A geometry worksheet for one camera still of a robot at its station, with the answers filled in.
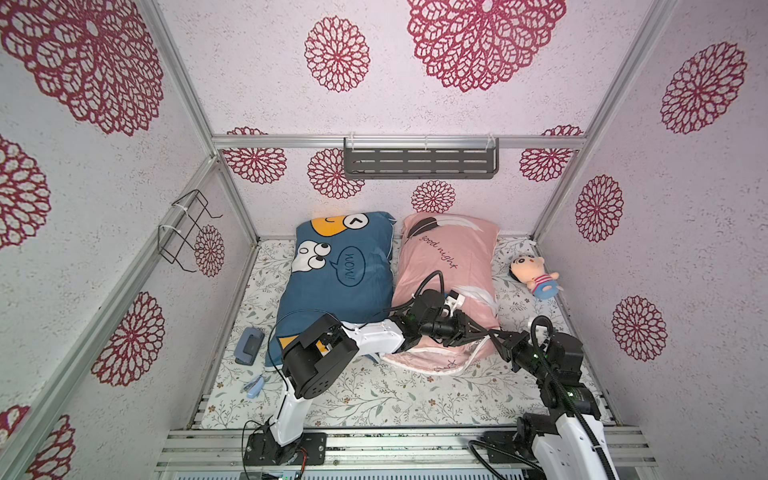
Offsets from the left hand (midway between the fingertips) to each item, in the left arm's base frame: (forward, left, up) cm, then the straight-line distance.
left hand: (488, 336), depth 76 cm
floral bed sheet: (-10, -3, -17) cm, 20 cm away
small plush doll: (+29, -24, -11) cm, 39 cm away
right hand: (+2, 0, 0) cm, 2 cm away
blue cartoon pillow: (+31, +42, -10) cm, 53 cm away
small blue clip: (-9, +62, -13) cm, 64 cm away
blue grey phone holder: (+3, +68, -14) cm, 69 cm away
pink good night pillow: (+32, 0, -3) cm, 32 cm away
